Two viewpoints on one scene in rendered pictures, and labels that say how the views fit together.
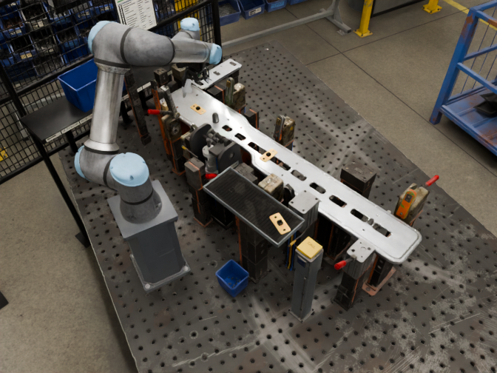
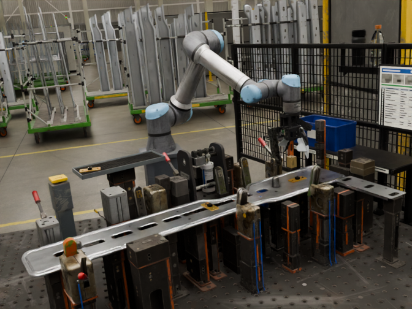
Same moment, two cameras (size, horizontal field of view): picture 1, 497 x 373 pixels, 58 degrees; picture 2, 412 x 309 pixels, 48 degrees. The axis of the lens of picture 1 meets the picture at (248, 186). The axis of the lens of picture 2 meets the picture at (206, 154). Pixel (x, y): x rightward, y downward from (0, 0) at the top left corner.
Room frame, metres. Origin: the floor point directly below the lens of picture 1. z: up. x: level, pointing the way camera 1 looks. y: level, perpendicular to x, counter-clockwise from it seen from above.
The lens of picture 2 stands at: (1.78, -1.75, 1.71)
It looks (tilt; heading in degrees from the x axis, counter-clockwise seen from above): 16 degrees down; 103
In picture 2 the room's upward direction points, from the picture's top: 4 degrees counter-clockwise
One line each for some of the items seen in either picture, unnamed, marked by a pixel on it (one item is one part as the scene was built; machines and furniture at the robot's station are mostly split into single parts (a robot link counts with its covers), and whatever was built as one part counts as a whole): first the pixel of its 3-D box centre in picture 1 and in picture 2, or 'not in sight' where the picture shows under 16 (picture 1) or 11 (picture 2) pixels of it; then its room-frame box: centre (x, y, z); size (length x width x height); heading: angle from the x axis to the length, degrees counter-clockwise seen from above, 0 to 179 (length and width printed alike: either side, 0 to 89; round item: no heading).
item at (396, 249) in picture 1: (273, 157); (206, 209); (1.38, -0.11, 1.00); 1.38 x 0.22 x 0.02; 44
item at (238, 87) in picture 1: (237, 115); (322, 224); (1.83, 0.04, 0.87); 0.12 x 0.09 x 0.35; 134
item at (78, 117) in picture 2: not in sight; (55, 82); (-2.61, 5.72, 0.88); 1.91 x 1.00 x 1.76; 118
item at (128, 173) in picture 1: (129, 176); (159, 118); (1.05, 0.40, 1.27); 0.13 x 0.12 x 0.14; 63
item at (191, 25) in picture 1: (190, 33); (290, 88); (1.70, 0.22, 1.41); 0.09 x 0.08 x 0.11; 153
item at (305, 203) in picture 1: (300, 233); (119, 238); (1.04, -0.20, 0.90); 0.13 x 0.10 x 0.41; 134
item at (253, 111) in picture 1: (251, 134); (291, 236); (1.70, -0.03, 0.84); 0.11 x 0.08 x 0.29; 134
